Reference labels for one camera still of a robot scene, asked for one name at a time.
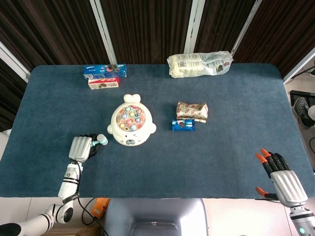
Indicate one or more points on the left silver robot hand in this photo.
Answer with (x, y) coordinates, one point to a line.
(80, 147)

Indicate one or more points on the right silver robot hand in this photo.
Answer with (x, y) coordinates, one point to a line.
(286, 184)

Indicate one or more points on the mint green toy hammer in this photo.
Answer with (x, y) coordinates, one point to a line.
(103, 140)

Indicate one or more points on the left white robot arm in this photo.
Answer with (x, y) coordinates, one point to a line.
(70, 182)

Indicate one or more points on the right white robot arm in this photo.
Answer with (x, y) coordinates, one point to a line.
(300, 221)

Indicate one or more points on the white seal whack-a-mole toy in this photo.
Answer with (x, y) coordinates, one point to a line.
(130, 118)

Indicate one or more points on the orange plastic device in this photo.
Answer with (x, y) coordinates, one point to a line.
(99, 209)

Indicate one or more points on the white and red cookie box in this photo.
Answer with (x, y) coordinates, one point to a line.
(103, 84)

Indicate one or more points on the grey and black sneaker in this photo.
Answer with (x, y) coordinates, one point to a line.
(301, 110)

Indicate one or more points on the blue Oreo cookie box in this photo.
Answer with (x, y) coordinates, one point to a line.
(105, 71)

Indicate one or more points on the black box device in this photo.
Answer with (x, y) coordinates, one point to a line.
(299, 94)

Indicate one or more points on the teal blue table cloth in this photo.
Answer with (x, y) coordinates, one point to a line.
(172, 167)

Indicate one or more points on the grey robot torso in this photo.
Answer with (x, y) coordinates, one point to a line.
(155, 216)

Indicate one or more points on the blue Oreo snack packet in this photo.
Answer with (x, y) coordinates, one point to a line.
(183, 125)

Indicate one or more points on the gold foil snack packet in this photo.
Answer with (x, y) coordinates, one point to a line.
(192, 110)

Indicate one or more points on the clear plastic bread bag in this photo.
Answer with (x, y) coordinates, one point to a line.
(187, 66)

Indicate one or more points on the dark brown pleated curtain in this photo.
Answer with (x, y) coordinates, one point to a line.
(147, 24)

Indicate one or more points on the white metal frame post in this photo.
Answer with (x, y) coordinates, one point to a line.
(246, 24)
(12, 61)
(296, 66)
(194, 24)
(103, 29)

